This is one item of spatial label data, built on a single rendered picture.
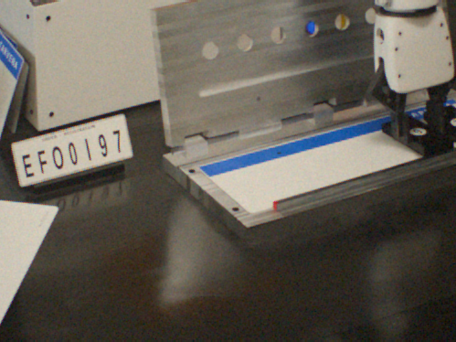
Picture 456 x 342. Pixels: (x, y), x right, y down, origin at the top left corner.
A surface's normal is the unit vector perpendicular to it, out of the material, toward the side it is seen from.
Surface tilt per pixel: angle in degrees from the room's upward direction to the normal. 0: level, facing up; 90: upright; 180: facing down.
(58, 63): 90
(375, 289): 0
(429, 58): 78
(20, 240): 0
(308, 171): 0
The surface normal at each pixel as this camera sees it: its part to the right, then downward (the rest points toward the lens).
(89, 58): 0.50, 0.41
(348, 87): 0.48, 0.19
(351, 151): 0.00, -0.88
